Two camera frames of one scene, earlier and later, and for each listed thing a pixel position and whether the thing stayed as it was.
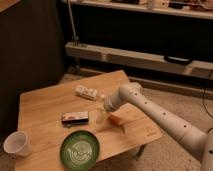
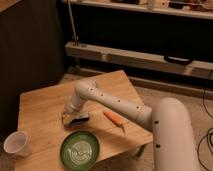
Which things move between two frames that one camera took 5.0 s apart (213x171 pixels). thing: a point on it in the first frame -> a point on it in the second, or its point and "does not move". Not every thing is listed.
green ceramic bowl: x=79 y=150 does not move
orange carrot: x=116 y=122 does not move
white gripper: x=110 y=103 -> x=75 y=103
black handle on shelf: x=177 y=60 does not move
